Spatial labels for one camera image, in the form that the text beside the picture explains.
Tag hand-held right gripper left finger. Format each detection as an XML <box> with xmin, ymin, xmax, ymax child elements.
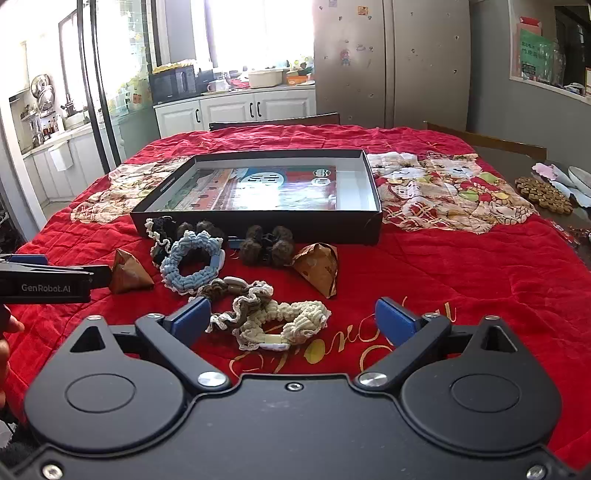
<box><xmin>69</xmin><ymin>296</ymin><xmax>230</xmax><ymax>391</ymax></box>

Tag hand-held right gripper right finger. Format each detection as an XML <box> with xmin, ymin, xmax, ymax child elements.
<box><xmin>355</xmin><ymin>298</ymin><xmax>532</xmax><ymax>388</ymax></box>

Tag brown paper pyramid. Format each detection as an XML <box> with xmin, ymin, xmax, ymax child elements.
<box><xmin>291</xmin><ymin>242</ymin><xmax>340</xmax><ymax>300</ymax></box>
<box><xmin>109</xmin><ymin>248</ymin><xmax>155</xmax><ymax>294</ymax></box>

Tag brown crochet scrunchie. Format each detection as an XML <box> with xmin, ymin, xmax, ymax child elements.
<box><xmin>188</xmin><ymin>279</ymin><xmax>273</xmax><ymax>303</ymax></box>

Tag blue crochet scrunchie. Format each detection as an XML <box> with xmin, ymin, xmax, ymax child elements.
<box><xmin>161</xmin><ymin>231</ymin><xmax>225</xmax><ymax>294</ymax></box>

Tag black lace-edged scrunchie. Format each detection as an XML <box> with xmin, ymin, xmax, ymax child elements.
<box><xmin>145</xmin><ymin>217</ymin><xmax>185</xmax><ymax>266</ymax></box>

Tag brown pompom hair clip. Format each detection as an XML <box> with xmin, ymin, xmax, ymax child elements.
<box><xmin>178</xmin><ymin>220</ymin><xmax>225</xmax><ymax>241</ymax></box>
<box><xmin>240</xmin><ymin>224</ymin><xmax>295</xmax><ymax>268</ymax></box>

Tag cream crochet scrunchie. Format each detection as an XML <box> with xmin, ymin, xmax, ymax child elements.
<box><xmin>205</xmin><ymin>295</ymin><xmax>332</xmax><ymax>354</ymax></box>

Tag black cardboard box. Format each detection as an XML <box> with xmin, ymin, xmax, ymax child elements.
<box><xmin>130</xmin><ymin>148</ymin><xmax>384</xmax><ymax>245</ymax></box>

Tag person's left hand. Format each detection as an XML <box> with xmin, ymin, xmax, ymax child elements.
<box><xmin>0</xmin><ymin>307</ymin><xmax>25</xmax><ymax>407</ymax></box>

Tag red printed blanket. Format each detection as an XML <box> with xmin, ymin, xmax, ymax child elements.
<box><xmin>9</xmin><ymin>124</ymin><xmax>591</xmax><ymax>457</ymax></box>

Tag white hanging bin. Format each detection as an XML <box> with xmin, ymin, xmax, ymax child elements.
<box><xmin>48</xmin><ymin>141</ymin><xmax>75</xmax><ymax>172</ymax></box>

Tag printed picture sheet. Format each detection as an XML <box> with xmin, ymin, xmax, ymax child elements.
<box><xmin>164</xmin><ymin>165</ymin><xmax>339</xmax><ymax>210</ymax></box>

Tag steel pot lids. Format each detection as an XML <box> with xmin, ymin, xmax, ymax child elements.
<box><xmin>30</xmin><ymin>74</ymin><xmax>56</xmax><ymax>112</ymax></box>

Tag dark wooden chair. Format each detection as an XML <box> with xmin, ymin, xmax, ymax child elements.
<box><xmin>422</xmin><ymin>121</ymin><xmax>548</xmax><ymax>160</ymax></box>
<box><xmin>209</xmin><ymin>113</ymin><xmax>341</xmax><ymax>132</ymax></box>

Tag black microwave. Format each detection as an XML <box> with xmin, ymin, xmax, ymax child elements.
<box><xmin>148</xmin><ymin>65</ymin><xmax>197</xmax><ymax>104</ymax></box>

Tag white kitchen cabinet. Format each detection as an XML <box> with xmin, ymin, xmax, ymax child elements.
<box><xmin>154</xmin><ymin>88</ymin><xmax>317</xmax><ymax>138</ymax></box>

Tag yellow microwave cover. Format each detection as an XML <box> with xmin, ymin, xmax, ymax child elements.
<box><xmin>151</xmin><ymin>59</ymin><xmax>197</xmax><ymax>73</ymax></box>

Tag silver refrigerator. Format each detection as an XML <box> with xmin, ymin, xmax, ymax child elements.
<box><xmin>313</xmin><ymin>0</ymin><xmax>472</xmax><ymax>132</ymax></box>

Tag white rectangular container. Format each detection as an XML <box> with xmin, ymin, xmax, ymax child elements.
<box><xmin>249</xmin><ymin>69</ymin><xmax>283</xmax><ymax>88</ymax></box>

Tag green paper bag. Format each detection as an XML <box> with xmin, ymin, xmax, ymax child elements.
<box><xmin>519</xmin><ymin>23</ymin><xmax>555</xmax><ymax>79</ymax></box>

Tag black sliding door frame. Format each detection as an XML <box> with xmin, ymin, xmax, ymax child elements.
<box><xmin>76</xmin><ymin>0</ymin><xmax>160</xmax><ymax>171</ymax></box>

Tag white wall shelf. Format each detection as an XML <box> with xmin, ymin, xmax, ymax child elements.
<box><xmin>508</xmin><ymin>0</ymin><xmax>591</xmax><ymax>97</ymax></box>

